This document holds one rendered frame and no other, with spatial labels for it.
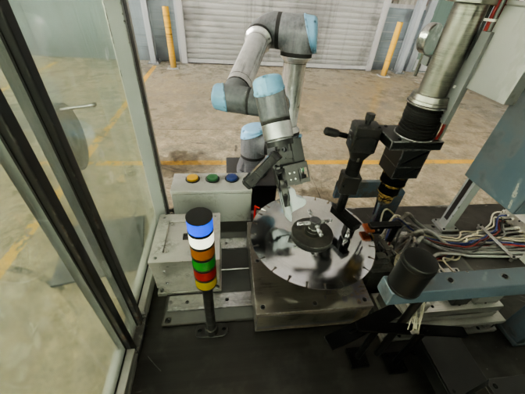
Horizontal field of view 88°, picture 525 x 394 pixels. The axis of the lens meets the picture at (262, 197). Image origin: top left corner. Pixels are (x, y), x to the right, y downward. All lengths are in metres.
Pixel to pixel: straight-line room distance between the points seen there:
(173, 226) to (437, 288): 0.66
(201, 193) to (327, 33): 6.05
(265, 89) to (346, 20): 6.23
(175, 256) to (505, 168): 0.69
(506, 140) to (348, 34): 6.44
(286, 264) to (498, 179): 0.43
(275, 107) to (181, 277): 0.51
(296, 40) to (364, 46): 6.09
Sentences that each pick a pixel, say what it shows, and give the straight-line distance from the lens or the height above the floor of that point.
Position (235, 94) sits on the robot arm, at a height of 1.23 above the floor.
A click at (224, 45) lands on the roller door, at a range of 6.46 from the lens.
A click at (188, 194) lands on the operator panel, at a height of 0.88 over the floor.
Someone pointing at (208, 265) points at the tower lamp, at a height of 1.05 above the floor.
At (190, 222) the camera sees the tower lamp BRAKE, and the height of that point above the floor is 1.16.
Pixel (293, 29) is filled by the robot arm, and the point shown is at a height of 1.35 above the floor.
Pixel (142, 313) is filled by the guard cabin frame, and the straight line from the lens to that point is 0.84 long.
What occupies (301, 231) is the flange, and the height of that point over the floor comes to 0.96.
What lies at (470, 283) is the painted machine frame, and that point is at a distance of 0.68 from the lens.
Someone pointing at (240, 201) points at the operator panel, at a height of 0.85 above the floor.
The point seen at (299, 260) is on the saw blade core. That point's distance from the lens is 0.68.
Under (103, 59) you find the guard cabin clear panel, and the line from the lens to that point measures 0.68.
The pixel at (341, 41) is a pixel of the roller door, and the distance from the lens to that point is 6.89.
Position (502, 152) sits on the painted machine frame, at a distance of 0.57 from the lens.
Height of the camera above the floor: 1.47
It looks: 39 degrees down
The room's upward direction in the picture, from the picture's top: 5 degrees clockwise
